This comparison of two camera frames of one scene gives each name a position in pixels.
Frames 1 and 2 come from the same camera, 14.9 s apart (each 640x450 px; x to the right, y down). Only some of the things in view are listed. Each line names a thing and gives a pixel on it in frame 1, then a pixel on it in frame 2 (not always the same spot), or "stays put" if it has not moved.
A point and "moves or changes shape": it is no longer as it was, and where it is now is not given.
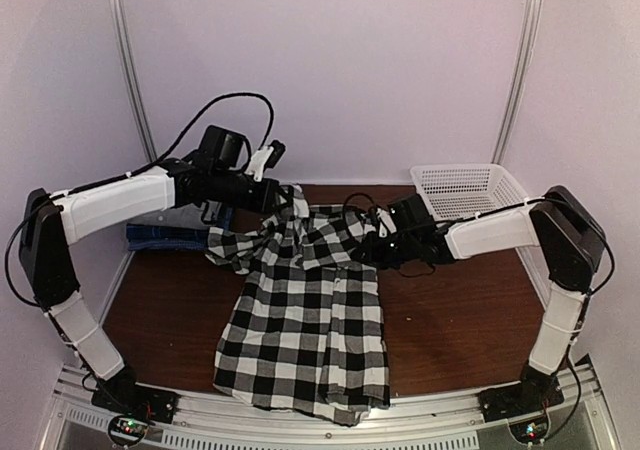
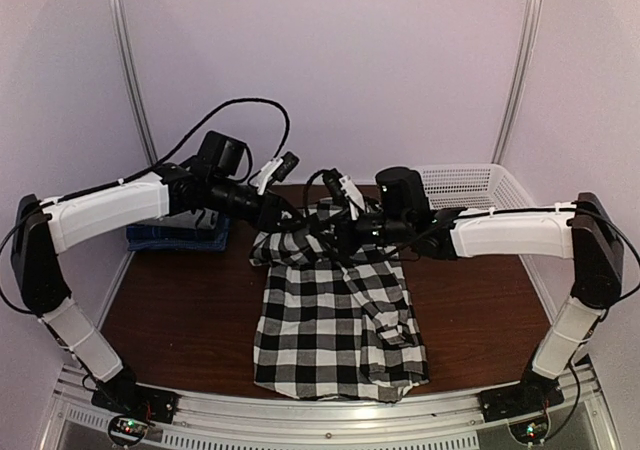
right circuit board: (531, 431) stays put
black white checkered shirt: (307, 328) moves or changes shape
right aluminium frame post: (534, 6) stays put
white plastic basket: (456, 191) stays put
